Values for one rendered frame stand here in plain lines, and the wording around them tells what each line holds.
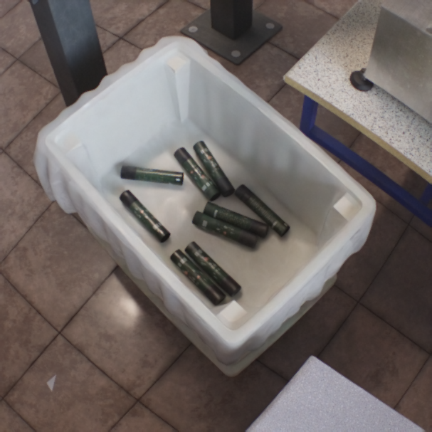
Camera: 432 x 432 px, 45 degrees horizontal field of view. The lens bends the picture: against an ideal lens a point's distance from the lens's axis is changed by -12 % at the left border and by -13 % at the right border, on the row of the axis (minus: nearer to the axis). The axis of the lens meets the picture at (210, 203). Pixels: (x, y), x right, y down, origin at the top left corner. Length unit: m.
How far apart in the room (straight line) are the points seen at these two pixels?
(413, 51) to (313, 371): 0.60
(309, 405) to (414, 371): 0.89
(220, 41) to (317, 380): 1.57
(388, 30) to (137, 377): 1.22
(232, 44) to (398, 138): 1.20
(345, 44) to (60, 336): 1.20
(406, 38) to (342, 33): 0.31
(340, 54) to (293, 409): 0.76
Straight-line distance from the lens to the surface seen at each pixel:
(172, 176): 1.36
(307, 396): 0.94
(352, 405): 0.95
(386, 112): 1.18
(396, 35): 1.03
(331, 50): 1.26
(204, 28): 2.28
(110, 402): 1.72
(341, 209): 1.13
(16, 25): 2.59
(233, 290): 1.25
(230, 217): 1.31
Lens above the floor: 1.68
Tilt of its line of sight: 64 degrees down
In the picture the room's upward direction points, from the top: 4 degrees counter-clockwise
